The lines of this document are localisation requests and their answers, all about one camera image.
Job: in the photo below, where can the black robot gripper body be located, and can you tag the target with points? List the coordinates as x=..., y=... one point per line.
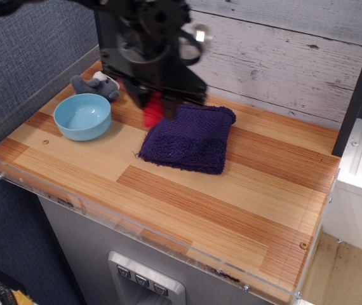
x=147, y=48

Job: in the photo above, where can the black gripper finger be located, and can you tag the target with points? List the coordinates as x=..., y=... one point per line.
x=170, y=105
x=138, y=95

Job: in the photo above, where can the red handled metal spoon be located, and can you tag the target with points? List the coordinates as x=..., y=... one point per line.
x=153, y=110

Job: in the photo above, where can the violet folded towel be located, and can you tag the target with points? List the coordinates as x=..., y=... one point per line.
x=196, y=140

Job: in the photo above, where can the grey plush toy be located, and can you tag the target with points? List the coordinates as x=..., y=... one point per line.
x=99, y=84

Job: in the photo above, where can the light blue bowl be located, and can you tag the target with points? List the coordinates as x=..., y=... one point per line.
x=83, y=117

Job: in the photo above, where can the clear acrylic table guard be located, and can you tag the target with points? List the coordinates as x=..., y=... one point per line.
x=254, y=226

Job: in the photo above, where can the grey cabinet under table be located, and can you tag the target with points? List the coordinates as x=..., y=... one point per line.
x=86, y=244

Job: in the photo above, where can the silver button control panel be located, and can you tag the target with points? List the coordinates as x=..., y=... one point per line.
x=136, y=283

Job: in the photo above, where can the white ribbed appliance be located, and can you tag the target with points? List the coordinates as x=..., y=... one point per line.
x=342, y=217

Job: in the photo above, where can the yellow black object corner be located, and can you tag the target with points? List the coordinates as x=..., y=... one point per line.
x=21, y=298

